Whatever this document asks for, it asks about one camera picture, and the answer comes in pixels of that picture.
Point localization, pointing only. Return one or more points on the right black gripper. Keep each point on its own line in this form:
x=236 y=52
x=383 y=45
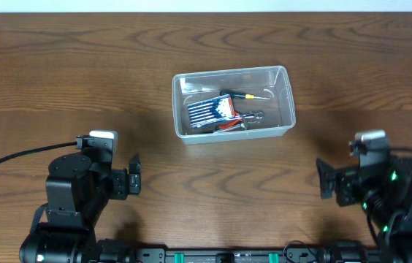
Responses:
x=342 y=184

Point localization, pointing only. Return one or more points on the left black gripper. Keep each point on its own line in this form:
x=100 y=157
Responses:
x=121 y=183

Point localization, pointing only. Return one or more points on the silver double ring wrench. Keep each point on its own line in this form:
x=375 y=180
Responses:
x=256 y=115

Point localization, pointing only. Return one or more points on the blue screwdriver bit set case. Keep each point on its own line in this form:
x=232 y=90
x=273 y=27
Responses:
x=211 y=111

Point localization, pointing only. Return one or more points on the red handled pliers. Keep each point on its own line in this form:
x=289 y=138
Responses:
x=234 y=123

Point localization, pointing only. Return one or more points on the black yellow screwdriver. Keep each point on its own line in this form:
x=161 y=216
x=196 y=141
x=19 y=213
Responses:
x=242 y=95

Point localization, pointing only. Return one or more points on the small claw hammer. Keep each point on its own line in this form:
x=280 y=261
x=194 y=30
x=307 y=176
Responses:
x=228 y=128

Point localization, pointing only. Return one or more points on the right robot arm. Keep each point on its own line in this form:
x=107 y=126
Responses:
x=389 y=211

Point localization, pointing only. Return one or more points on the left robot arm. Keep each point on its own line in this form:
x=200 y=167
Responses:
x=78 y=187

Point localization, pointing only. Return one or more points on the clear plastic container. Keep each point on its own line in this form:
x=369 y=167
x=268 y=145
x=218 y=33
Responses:
x=266 y=81

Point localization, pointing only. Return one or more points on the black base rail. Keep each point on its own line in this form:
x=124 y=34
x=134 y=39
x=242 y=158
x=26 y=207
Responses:
x=295 y=251

